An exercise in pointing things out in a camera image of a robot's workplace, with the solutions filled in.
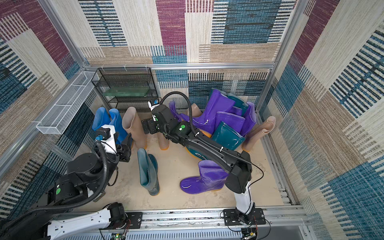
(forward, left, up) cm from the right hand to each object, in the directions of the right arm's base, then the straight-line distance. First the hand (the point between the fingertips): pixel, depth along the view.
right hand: (154, 121), depth 74 cm
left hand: (-16, +6, +10) cm, 20 cm away
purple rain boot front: (-23, -27, -13) cm, 38 cm away
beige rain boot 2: (+1, -1, -21) cm, 21 cm away
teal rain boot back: (+19, -46, -6) cm, 50 cm away
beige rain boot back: (+19, -21, -13) cm, 31 cm away
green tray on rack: (+27, +22, -3) cm, 35 cm away
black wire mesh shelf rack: (+40, +25, -1) cm, 47 cm away
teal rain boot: (0, -36, -12) cm, 38 cm away
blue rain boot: (+4, +22, -4) cm, 23 cm away
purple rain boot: (+4, -49, -4) cm, 49 cm away
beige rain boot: (+7, +16, -10) cm, 20 cm away
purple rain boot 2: (+7, -42, -9) cm, 44 cm away
